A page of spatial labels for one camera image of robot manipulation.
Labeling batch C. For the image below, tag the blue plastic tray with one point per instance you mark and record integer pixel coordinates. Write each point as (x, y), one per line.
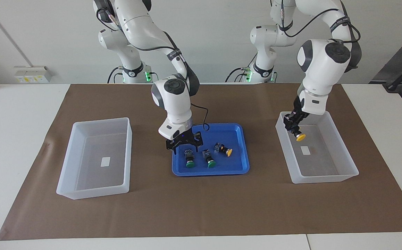
(228, 166)

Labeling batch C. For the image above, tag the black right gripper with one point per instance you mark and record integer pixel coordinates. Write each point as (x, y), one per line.
(183, 139)

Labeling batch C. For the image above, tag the white wall conduit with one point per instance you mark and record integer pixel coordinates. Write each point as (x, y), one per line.
(8, 34)

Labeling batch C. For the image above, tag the white wall outlet box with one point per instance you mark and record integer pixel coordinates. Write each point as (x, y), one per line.
(31, 74)

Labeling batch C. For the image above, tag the green push button switch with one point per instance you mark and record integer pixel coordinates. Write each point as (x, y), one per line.
(208, 158)
(189, 159)

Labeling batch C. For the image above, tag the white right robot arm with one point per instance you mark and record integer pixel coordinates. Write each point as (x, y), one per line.
(173, 100)

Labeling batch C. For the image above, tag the translucent white plastic box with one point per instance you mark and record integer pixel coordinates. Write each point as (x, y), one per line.
(326, 166)
(97, 180)

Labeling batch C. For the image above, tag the brown paper table mat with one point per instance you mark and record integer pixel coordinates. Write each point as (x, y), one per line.
(201, 208)

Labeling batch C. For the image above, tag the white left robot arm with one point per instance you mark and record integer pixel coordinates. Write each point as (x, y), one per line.
(319, 73)

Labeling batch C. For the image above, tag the small white box label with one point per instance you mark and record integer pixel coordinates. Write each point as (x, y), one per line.
(305, 150)
(106, 161)

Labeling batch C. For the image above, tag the yellow push button switch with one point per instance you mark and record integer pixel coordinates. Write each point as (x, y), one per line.
(222, 148)
(301, 138)

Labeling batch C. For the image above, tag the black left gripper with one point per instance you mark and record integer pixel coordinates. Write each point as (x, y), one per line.
(296, 118)

